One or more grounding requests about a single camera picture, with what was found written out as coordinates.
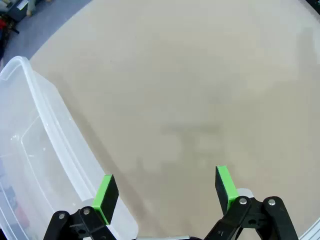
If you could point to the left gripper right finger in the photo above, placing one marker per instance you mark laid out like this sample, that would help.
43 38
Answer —
226 190

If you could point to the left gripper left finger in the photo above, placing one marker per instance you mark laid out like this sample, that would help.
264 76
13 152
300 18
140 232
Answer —
105 200

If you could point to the clear plastic storage box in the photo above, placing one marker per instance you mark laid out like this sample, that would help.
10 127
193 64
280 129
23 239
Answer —
37 150

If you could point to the grey equipment case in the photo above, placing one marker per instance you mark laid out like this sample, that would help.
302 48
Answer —
18 9

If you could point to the aluminium table edge rail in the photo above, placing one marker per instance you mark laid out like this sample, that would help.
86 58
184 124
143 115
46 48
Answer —
312 231

